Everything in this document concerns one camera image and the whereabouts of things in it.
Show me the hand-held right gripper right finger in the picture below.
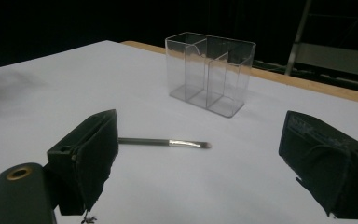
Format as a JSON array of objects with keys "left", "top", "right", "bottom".
[{"left": 278, "top": 110, "right": 358, "bottom": 220}]

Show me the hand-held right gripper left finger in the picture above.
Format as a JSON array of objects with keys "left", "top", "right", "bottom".
[{"left": 47, "top": 108, "right": 119, "bottom": 217}]

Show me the black makeup brush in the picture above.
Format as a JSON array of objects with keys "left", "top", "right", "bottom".
[{"left": 117, "top": 137, "right": 213, "bottom": 150}]

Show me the clear acrylic organizer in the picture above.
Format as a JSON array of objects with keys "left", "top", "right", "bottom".
[{"left": 164, "top": 31, "right": 257, "bottom": 119}]

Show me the white table cover sheet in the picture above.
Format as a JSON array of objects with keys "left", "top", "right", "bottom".
[{"left": 0, "top": 39, "right": 358, "bottom": 224}]

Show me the white metal stand frame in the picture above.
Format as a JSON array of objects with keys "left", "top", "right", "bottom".
[{"left": 283, "top": 0, "right": 358, "bottom": 79}]

